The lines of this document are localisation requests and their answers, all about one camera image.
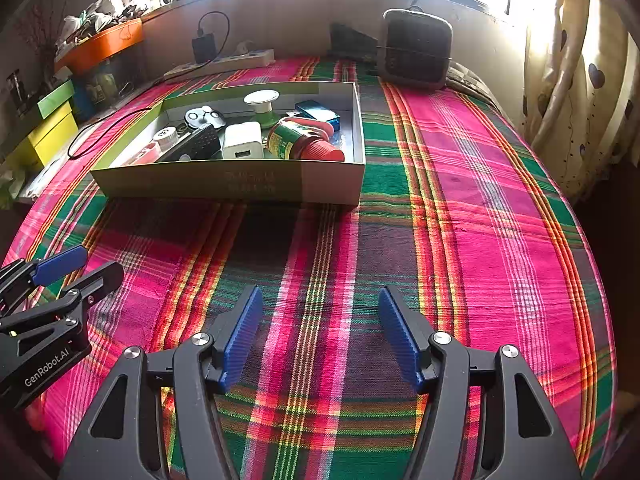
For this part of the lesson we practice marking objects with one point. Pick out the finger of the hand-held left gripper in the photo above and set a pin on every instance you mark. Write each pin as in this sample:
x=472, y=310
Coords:
x=60, y=262
x=100, y=277

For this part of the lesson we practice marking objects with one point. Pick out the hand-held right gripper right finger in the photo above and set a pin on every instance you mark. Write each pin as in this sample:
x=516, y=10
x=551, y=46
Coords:
x=397, y=335

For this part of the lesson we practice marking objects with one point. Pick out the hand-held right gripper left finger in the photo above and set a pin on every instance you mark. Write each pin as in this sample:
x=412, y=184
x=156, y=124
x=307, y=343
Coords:
x=242, y=335

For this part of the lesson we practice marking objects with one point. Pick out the small pink item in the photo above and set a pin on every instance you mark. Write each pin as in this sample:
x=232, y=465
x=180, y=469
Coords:
x=147, y=152

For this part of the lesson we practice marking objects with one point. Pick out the green grey cardboard box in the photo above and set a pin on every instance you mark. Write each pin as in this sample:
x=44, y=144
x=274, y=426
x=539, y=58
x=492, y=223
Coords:
x=200, y=185

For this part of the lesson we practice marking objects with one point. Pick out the small white bottle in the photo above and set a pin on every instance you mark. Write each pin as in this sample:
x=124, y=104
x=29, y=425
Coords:
x=165, y=136

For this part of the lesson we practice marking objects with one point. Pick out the white charger adapter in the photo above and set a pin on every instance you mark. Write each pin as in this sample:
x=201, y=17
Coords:
x=242, y=142

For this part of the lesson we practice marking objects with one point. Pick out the black device with round buttons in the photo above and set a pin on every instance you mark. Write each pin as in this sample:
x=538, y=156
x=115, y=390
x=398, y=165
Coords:
x=205, y=116

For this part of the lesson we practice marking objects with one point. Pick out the brown jar with red lid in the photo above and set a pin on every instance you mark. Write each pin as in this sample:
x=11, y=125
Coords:
x=290, y=140

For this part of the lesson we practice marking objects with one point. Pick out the pink white clip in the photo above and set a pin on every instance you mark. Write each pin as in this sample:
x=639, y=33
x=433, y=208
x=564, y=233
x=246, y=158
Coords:
x=320, y=127

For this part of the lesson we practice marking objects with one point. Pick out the blue transparent plastic case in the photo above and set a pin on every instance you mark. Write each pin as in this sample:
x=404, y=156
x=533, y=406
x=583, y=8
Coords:
x=317, y=111

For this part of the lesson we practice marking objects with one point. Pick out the white green spool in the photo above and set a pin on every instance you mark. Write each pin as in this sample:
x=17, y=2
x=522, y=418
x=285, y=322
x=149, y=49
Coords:
x=261, y=97

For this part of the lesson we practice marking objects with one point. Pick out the white paper stack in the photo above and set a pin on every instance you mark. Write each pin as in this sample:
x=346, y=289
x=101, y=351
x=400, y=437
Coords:
x=30, y=187

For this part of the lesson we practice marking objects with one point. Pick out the yellow box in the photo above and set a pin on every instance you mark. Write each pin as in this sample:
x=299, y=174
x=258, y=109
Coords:
x=52, y=140

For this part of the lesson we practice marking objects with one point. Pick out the blue box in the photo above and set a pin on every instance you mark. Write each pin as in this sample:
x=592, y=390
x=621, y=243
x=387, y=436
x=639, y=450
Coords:
x=86, y=102

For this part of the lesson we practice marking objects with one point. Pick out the green box lid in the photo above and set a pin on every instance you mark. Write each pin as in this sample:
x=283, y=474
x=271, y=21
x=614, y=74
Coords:
x=56, y=100

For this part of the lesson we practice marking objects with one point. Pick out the pink green plaid blanket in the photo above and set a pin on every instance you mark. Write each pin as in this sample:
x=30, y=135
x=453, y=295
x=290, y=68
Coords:
x=475, y=185

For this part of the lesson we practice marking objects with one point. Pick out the dark metal stand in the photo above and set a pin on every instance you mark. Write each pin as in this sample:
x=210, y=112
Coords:
x=16, y=92

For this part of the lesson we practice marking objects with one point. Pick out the dark glass tank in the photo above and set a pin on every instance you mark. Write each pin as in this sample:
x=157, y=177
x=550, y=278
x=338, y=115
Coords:
x=117, y=77

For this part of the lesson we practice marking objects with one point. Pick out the dried twigs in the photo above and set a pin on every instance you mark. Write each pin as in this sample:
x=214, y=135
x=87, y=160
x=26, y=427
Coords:
x=47, y=55

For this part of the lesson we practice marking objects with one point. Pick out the orange tray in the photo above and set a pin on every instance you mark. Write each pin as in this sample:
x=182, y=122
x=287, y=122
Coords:
x=110, y=42

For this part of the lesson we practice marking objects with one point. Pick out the pile of plastic bags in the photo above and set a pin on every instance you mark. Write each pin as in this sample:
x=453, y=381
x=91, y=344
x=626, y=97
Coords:
x=95, y=15

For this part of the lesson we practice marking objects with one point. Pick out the black power adapter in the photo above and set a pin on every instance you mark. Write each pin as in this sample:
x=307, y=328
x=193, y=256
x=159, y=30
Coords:
x=204, y=49

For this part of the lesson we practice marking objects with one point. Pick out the white power strip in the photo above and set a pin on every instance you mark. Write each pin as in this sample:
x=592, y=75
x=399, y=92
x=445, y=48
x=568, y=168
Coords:
x=235, y=60

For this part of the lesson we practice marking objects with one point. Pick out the grey striped cloth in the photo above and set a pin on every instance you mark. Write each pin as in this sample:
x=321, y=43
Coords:
x=472, y=82

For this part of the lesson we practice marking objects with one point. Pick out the white round plug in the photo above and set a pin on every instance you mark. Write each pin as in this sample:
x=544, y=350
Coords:
x=245, y=50

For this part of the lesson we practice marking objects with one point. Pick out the cream heart-patterned curtain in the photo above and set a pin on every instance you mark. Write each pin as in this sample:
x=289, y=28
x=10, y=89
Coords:
x=575, y=85

